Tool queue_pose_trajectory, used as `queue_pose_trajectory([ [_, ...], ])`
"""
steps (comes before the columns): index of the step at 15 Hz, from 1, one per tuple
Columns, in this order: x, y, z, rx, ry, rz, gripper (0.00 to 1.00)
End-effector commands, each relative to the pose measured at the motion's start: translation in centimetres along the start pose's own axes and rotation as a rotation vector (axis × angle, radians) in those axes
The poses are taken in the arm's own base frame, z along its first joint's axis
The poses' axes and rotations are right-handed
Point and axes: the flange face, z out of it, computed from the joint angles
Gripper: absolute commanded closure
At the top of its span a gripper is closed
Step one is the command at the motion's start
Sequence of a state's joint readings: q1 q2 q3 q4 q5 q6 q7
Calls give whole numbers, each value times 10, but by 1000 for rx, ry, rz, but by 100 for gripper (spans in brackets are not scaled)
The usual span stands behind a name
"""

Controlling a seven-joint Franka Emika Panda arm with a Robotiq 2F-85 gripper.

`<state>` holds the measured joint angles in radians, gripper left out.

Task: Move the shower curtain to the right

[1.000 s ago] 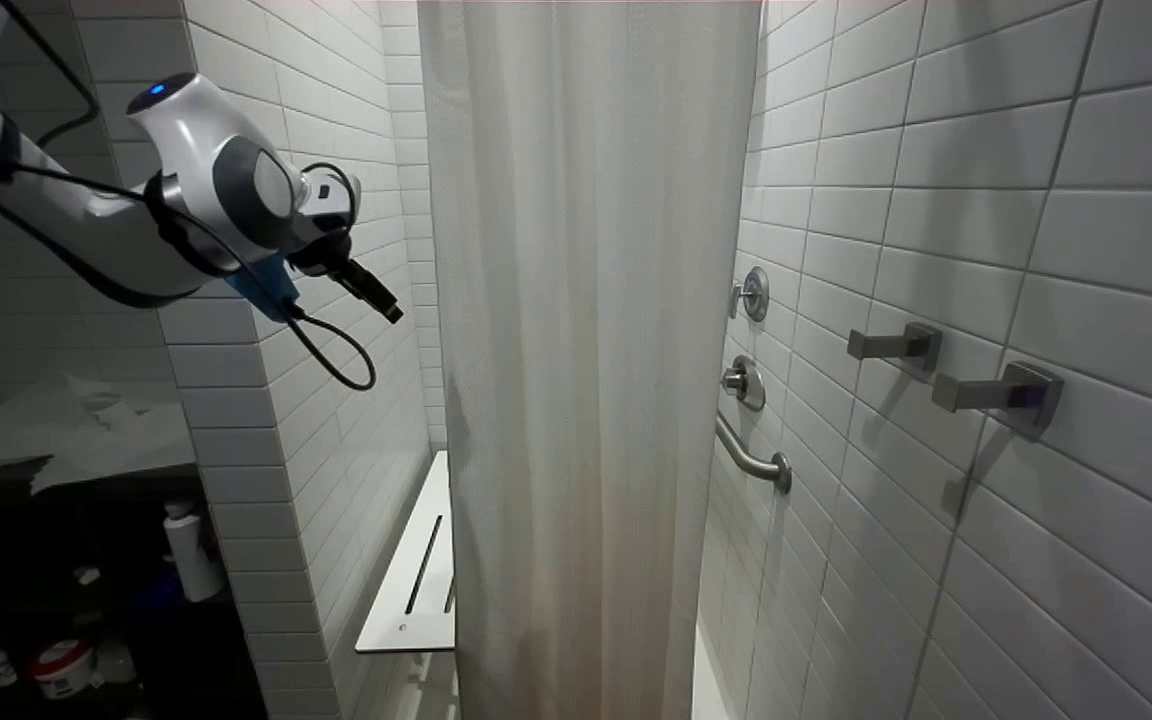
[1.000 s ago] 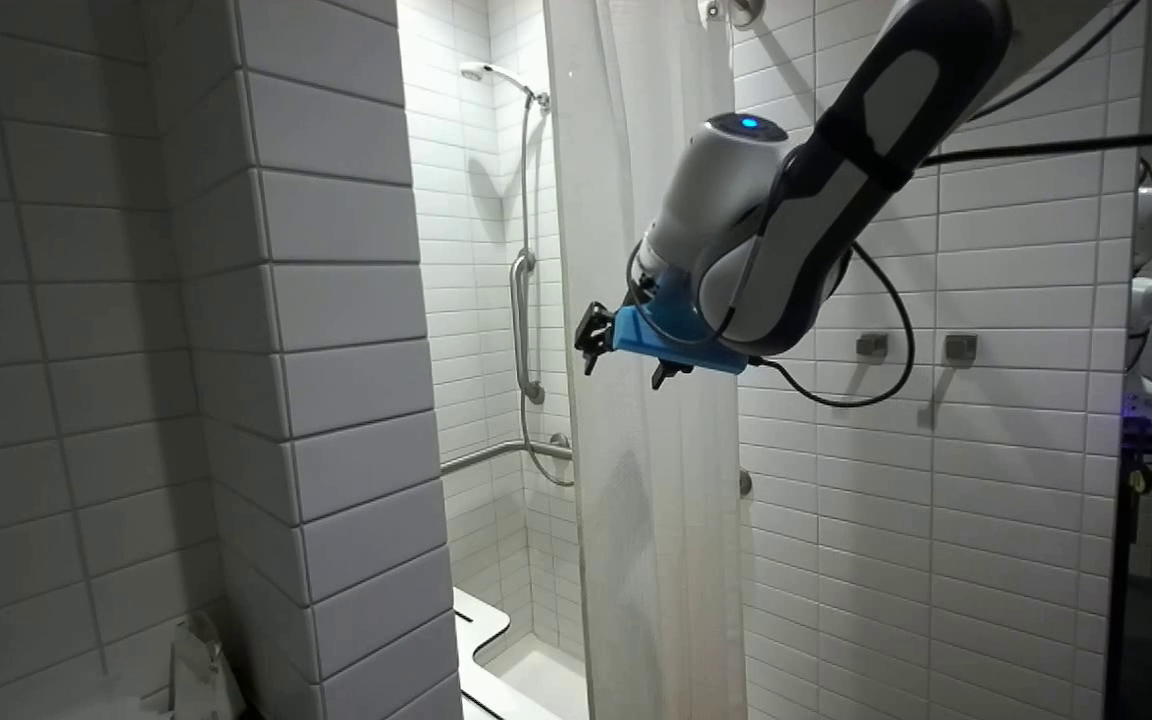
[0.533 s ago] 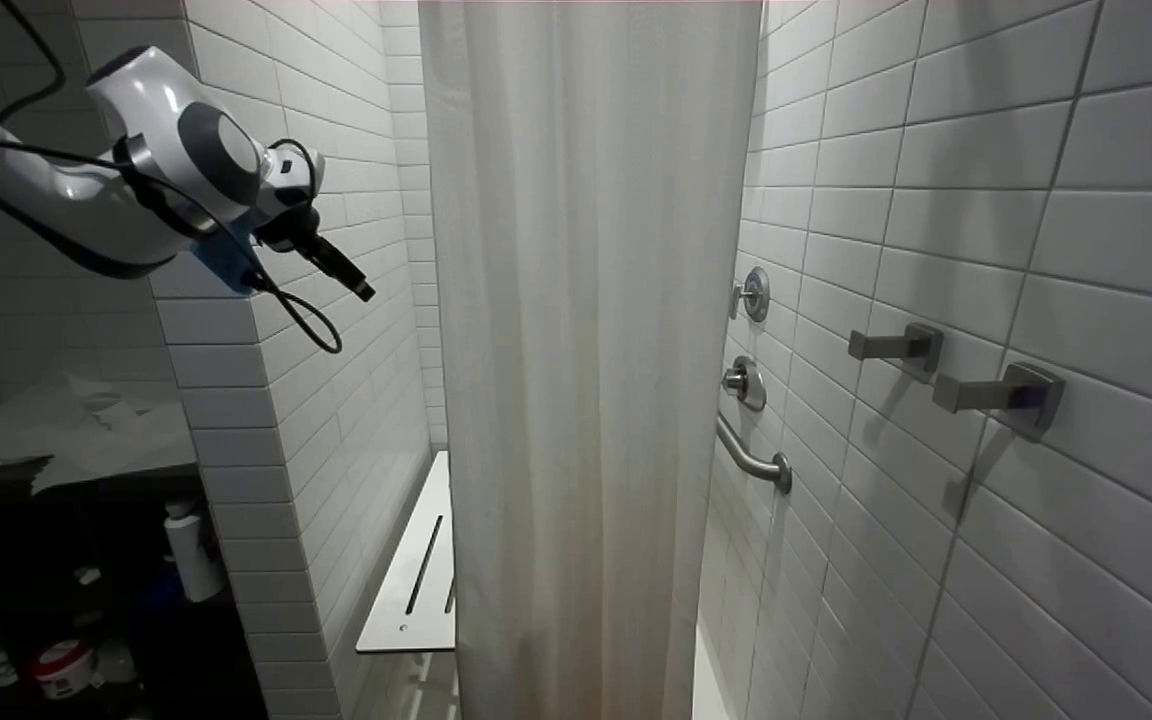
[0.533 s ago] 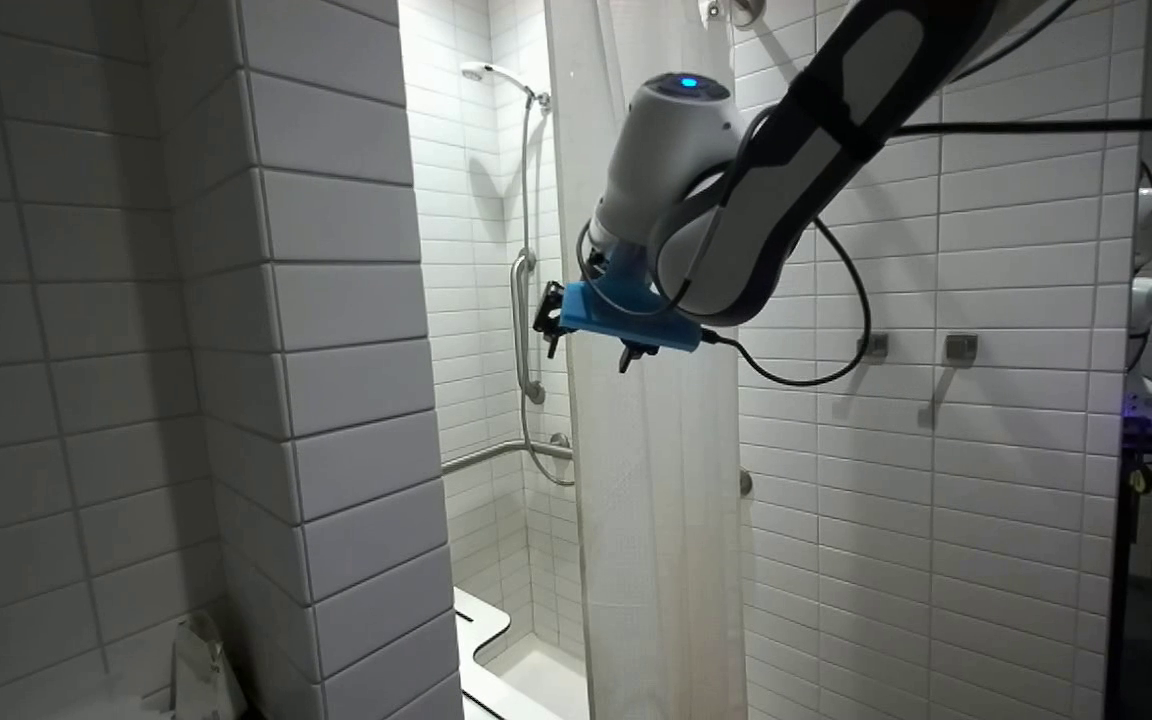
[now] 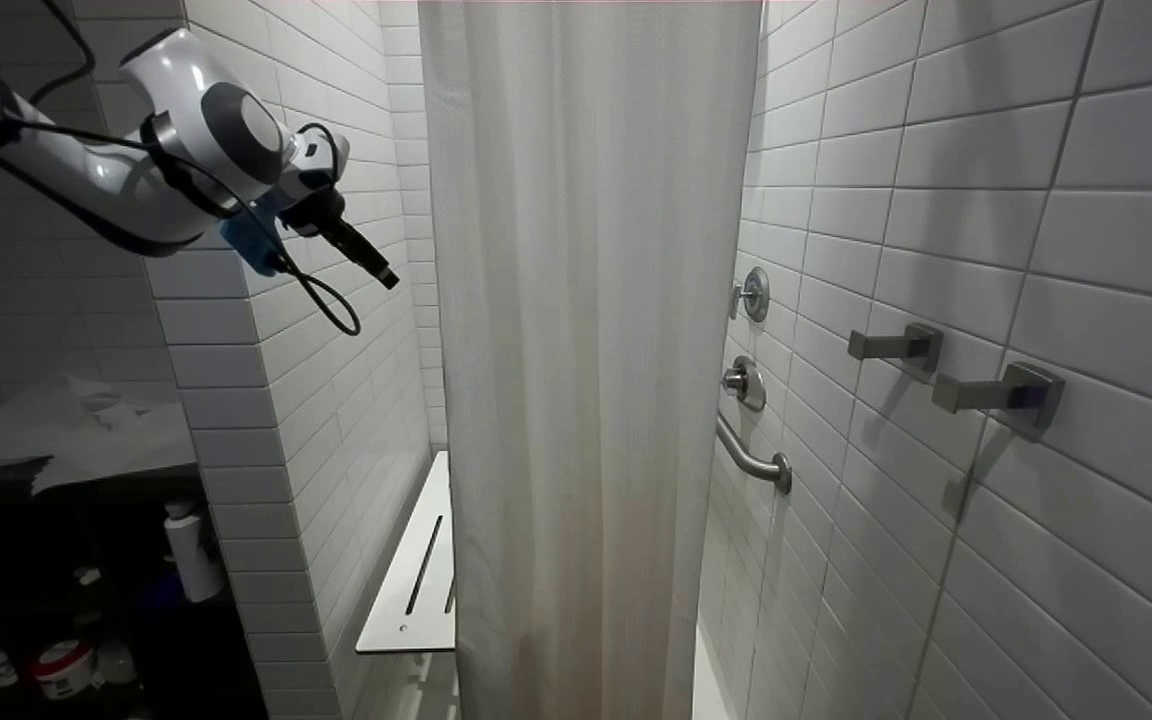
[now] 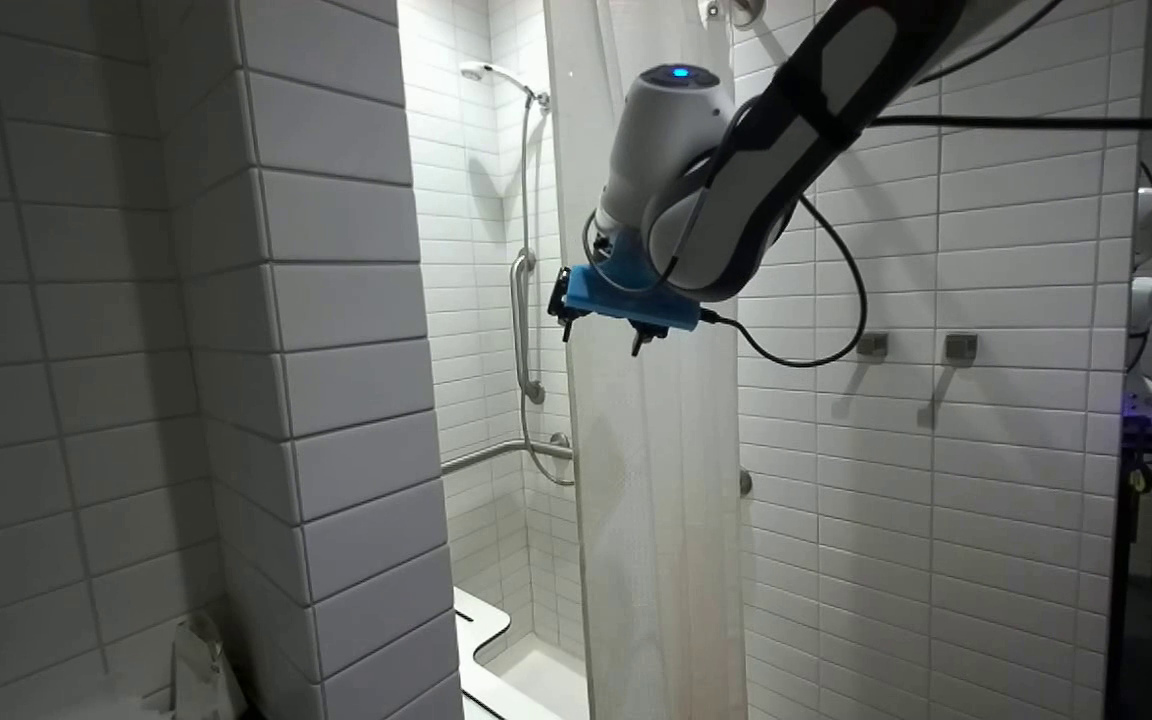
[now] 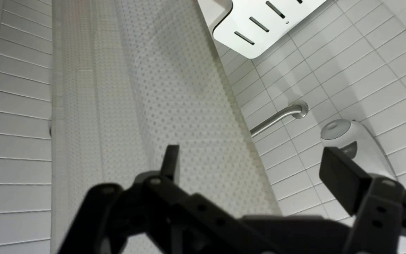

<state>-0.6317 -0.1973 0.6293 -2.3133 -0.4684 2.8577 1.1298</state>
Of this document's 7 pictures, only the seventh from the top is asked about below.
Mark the short chrome grab bar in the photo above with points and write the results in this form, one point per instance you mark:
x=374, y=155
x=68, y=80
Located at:
x=282, y=117

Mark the white slotted shower seat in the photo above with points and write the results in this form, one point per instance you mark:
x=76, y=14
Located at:
x=260, y=22

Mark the white soap dispenser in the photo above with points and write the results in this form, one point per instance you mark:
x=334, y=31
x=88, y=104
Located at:
x=353, y=145

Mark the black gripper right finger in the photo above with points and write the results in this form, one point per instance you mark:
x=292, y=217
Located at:
x=367, y=197

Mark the white shower curtain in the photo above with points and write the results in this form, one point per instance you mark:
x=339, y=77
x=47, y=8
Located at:
x=165, y=117

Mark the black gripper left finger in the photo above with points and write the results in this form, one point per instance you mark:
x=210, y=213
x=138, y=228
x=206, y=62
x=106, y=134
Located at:
x=147, y=212

